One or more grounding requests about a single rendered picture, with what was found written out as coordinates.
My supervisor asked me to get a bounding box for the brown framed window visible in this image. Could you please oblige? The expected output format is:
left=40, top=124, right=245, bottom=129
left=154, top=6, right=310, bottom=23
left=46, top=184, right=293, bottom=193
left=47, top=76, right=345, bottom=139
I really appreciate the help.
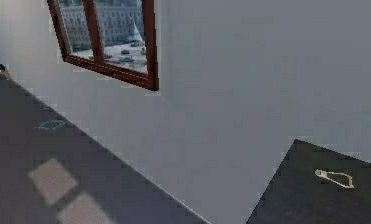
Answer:
left=46, top=0, right=160, bottom=92

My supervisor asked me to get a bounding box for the pale looped cord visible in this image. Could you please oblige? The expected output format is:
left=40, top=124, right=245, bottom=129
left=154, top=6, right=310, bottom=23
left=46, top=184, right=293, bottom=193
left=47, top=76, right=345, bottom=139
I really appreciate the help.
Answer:
left=314, top=168, right=355, bottom=190

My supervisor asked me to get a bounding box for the dark wooden table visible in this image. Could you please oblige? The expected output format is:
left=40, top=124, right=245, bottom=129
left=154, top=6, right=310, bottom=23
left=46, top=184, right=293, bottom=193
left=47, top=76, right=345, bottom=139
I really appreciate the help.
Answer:
left=245, top=138, right=371, bottom=224

